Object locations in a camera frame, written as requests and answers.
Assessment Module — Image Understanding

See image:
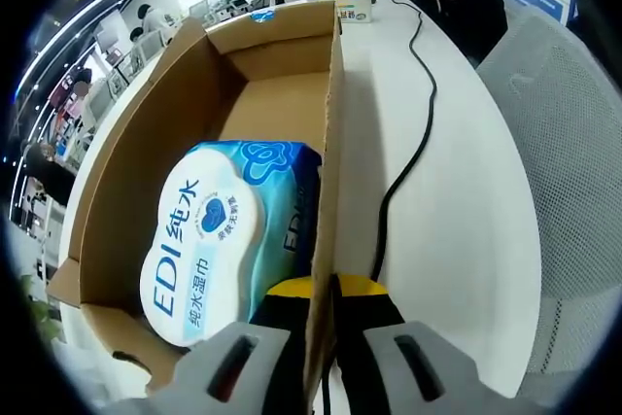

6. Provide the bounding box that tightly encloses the black cable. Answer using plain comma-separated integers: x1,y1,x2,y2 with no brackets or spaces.
320,0,437,415

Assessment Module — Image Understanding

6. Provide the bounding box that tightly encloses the teal wet wipes pack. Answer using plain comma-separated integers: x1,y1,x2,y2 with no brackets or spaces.
139,140,323,348

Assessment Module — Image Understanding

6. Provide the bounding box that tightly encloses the white mesh office chair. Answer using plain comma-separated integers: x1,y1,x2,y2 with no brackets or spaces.
475,14,622,409

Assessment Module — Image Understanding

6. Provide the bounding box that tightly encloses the brown cardboard shoe box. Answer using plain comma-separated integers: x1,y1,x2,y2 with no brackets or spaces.
46,0,346,415

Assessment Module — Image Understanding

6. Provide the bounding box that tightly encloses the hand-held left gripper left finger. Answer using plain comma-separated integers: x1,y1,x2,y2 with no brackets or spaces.
145,276,317,415

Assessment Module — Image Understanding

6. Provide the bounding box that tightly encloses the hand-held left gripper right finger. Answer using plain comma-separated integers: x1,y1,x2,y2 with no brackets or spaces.
332,272,536,415

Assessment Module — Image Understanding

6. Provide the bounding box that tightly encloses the small white carton box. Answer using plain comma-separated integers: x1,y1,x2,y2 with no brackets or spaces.
337,0,375,24

